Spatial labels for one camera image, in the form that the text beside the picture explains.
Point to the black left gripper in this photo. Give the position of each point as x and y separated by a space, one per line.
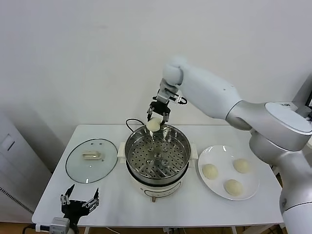
75 209

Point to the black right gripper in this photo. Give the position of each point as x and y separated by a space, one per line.
161 108

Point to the white steamed baozi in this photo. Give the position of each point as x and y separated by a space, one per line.
234 187
241 165
153 124
210 171

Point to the glass pot lid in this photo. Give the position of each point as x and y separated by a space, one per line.
80 168

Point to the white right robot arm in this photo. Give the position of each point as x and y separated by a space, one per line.
209 87

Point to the stainless steel steamer insert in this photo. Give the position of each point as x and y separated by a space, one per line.
136 146

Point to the white cabinet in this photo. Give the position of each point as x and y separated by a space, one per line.
14 170

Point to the white round plate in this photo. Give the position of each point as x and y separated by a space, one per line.
219 156

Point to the cream electric cooker base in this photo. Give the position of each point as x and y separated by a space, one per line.
158 192

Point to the grey computer monitor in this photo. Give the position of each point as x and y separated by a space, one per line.
304 87

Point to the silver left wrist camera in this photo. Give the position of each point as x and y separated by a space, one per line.
59 223

